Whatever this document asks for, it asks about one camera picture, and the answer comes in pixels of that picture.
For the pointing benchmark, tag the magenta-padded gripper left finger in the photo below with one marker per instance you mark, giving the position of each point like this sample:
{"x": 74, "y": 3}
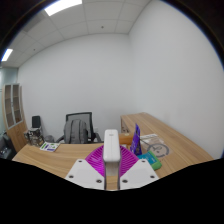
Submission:
{"x": 83, "y": 171}

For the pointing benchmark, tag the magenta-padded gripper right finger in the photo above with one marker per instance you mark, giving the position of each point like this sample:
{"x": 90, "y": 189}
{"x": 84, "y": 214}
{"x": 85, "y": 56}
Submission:
{"x": 140, "y": 171}

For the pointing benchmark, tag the white charger block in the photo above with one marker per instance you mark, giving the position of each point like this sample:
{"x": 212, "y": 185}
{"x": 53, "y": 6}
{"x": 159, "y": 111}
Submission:
{"x": 111, "y": 146}

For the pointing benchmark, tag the teal printed booklet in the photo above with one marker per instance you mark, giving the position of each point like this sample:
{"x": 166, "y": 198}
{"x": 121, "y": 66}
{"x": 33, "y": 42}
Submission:
{"x": 146, "y": 157}

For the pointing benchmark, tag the clear plastic bag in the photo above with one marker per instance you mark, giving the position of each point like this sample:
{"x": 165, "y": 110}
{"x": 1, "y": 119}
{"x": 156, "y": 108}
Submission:
{"x": 156, "y": 146}

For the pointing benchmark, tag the grey backpack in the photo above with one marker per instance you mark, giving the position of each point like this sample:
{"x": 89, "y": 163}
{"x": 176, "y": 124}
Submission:
{"x": 76, "y": 131}

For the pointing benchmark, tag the green white leaflet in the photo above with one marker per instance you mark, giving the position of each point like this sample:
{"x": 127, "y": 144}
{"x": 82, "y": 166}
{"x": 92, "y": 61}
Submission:
{"x": 50, "y": 146}

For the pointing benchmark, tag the black mesh office chair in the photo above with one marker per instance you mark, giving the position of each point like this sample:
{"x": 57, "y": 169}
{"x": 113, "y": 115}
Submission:
{"x": 88, "y": 120}

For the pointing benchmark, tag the dark printed boxes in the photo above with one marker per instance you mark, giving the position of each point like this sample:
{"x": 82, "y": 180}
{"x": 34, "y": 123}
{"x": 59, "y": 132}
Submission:
{"x": 33, "y": 136}

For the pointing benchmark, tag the wooden shelf unit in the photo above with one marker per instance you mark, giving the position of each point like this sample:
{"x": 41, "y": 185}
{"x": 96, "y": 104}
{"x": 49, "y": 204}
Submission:
{"x": 13, "y": 110}

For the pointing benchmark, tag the rectangular ceiling light panel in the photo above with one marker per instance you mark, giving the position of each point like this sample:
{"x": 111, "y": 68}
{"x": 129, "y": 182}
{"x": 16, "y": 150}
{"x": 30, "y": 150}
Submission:
{"x": 63, "y": 6}
{"x": 7, "y": 55}

